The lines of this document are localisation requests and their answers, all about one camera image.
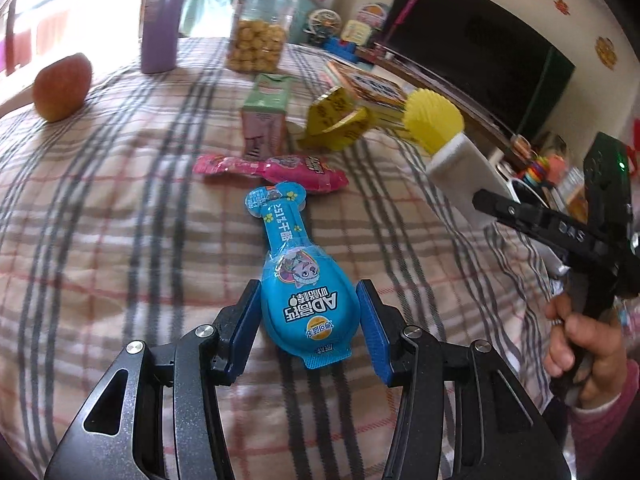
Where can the small red character sticker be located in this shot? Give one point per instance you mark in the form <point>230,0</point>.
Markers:
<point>561,6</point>

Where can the yellow foil wrapper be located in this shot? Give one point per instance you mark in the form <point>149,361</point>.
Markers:
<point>335,115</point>

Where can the person's right forearm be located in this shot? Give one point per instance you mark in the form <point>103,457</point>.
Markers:
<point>610,435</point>

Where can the blue toy blocks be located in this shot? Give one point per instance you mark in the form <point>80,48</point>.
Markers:
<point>340,51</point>

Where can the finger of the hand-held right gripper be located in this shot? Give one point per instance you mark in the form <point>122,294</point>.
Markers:
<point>510,207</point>

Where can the red apple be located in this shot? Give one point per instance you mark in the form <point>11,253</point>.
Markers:
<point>62,87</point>

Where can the plaid blanket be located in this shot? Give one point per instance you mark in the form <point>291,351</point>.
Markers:
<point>125,235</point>

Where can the black flat television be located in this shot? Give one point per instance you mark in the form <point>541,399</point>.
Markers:
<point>475,35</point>

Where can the brown frame glass door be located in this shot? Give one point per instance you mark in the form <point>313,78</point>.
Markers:
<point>50,10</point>

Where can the green pink drink carton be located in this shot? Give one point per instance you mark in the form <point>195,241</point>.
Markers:
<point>267,110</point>

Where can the gold red wall sticker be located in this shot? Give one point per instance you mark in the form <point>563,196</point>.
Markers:
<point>606,52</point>

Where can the orange toy packaging box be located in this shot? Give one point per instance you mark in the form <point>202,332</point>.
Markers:
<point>575,200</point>

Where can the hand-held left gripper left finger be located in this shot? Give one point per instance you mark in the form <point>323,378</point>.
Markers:
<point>245,330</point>

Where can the colourful round toy sign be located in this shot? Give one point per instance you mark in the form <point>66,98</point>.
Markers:
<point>371,14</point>

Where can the teal cloth covered furniture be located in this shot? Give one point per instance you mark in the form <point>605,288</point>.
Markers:
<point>200,10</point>

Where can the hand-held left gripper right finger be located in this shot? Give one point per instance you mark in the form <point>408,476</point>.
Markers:
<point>375,330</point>

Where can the blue drink bottle packet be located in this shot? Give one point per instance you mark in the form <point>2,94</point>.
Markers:
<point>300,300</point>

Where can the purple thermos bottle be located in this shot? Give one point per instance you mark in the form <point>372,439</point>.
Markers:
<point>160,25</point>

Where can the white television cabinet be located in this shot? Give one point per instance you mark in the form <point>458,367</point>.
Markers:
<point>465,110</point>

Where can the clear jar of biscuit balls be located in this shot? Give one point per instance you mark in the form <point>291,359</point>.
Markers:
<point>257,40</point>

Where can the toy ferris wheel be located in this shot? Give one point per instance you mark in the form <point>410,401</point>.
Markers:
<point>322,25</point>

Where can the pink lollipop packet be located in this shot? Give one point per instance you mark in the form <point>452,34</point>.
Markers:
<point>300,172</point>

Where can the person's right hand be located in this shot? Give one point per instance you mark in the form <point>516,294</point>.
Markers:
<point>607,355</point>

